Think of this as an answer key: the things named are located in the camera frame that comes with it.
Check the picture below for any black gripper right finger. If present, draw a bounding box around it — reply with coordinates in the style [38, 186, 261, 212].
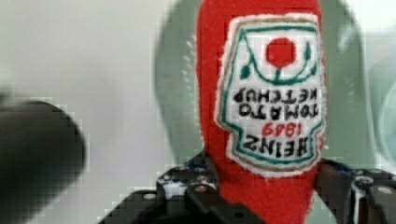
[315, 159, 396, 224]

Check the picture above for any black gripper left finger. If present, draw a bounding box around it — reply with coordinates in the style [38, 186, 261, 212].
[98, 151, 265, 224]

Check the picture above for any red plush ketchup bottle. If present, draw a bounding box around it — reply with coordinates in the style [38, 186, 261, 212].
[196, 0, 327, 224]

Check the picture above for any green oval strainer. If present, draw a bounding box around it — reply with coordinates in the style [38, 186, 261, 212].
[153, 0, 396, 166]

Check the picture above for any black round pot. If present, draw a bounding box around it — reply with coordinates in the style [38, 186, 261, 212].
[1, 101, 85, 224]

